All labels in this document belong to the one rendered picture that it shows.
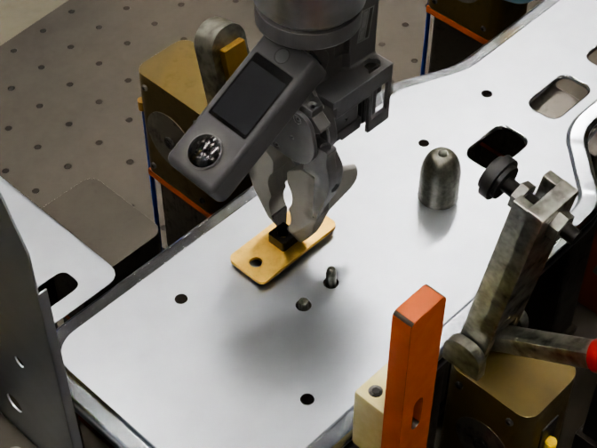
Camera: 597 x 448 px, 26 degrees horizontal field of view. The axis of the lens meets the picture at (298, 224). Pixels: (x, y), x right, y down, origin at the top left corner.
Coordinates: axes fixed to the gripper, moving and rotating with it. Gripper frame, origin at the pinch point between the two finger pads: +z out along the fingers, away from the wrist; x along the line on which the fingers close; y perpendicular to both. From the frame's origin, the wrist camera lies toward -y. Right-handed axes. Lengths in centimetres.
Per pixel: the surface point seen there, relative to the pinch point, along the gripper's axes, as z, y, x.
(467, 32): 9.0, 37.7, 11.1
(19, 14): 101, 72, 149
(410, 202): 2.2, 10.4, -4.0
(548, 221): -18.4, -1.6, -22.4
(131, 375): 2.7, -16.2, -0.7
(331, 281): 1.7, -0.4, -5.4
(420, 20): 31, 59, 33
